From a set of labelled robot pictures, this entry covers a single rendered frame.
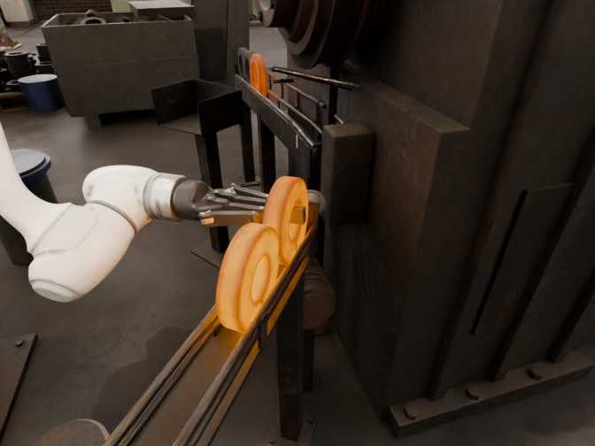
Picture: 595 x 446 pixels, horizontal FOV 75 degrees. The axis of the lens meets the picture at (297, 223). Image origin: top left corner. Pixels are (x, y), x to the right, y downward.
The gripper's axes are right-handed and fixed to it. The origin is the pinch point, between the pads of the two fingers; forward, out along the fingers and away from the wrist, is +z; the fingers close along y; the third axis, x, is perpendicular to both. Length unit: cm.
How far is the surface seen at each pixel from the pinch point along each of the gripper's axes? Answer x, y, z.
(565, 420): -77, -29, 71
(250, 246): 5.6, 17.7, 1.8
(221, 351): -8.7, 23.9, -1.5
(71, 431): -21.0, 34.9, -22.9
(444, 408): -69, -17, 36
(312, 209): -3.4, -7.8, 2.6
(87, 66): -15, -183, -220
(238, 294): 1.5, 22.4, 1.8
